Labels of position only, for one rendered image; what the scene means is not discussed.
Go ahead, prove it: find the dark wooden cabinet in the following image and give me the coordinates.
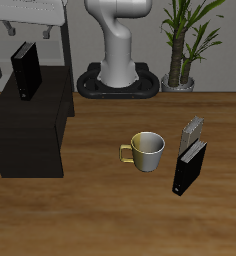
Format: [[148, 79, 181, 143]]
[[0, 65, 76, 179]]

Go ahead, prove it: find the yellow and white mug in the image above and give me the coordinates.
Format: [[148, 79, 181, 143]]
[[119, 131, 166, 173]]

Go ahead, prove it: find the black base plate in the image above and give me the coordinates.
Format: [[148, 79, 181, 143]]
[[76, 61, 160, 100]]

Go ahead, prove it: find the black book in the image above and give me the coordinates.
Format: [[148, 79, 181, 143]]
[[171, 139, 208, 197], [10, 41, 43, 102]]

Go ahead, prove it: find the green pot plant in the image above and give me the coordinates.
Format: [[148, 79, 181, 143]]
[[159, 0, 226, 93]]

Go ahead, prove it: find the grey book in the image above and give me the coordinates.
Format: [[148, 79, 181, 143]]
[[178, 115, 205, 157]]

